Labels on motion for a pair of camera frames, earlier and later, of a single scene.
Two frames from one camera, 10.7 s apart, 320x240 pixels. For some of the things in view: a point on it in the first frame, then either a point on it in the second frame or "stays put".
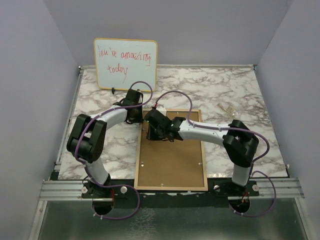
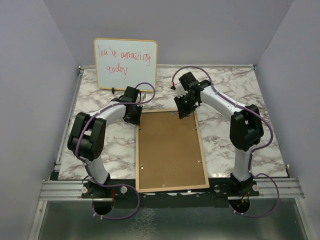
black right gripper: x=151 y=135 to x=182 y=112
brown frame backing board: x=164 y=163 stays put
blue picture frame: x=166 y=165 stays put
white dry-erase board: x=120 y=63 stays put
